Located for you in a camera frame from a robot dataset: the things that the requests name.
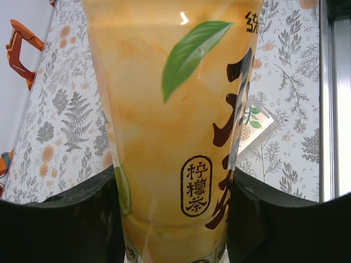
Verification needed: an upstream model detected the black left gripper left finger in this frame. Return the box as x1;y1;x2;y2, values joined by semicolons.
0;164;126;263

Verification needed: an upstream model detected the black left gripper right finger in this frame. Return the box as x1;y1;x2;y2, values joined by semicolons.
227;166;351;263

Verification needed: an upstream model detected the floral patterned table cover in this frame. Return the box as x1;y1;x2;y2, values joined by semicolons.
0;0;323;205

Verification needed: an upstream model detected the yellow lemon tea bottle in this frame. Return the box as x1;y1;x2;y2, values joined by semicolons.
82;0;265;263

